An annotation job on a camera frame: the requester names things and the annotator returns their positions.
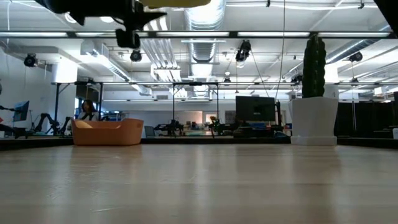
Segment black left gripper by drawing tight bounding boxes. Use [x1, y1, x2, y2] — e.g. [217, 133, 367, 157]
[116, 0, 168, 31]

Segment yellow microfiber towel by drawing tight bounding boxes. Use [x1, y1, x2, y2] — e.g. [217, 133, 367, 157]
[140, 0, 213, 9]

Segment orange plastic basket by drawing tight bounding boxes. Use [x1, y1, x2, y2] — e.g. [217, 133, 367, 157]
[70, 118, 145, 147]

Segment person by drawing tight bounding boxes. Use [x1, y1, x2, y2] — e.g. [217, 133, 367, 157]
[76, 99, 100, 121]

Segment black computer monitor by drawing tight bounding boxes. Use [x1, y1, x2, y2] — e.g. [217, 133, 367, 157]
[234, 95, 277, 123]

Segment tilted blue monitor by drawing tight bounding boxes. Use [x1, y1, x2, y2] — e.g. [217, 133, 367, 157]
[12, 100, 30, 123]

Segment green cactus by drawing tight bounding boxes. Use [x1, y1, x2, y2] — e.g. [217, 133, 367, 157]
[301, 33, 327, 99]

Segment white hexagonal plant pot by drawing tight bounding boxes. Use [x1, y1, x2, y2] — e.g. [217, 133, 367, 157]
[288, 96, 340, 146]

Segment black partition panels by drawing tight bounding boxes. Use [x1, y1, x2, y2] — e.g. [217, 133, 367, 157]
[334, 91, 398, 138]

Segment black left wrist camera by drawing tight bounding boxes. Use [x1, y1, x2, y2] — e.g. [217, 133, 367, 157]
[115, 28, 142, 49]

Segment black ceiling-mounted camera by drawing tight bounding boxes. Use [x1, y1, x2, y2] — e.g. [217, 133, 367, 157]
[348, 50, 364, 63]
[235, 39, 252, 62]
[23, 53, 39, 68]
[129, 49, 143, 63]

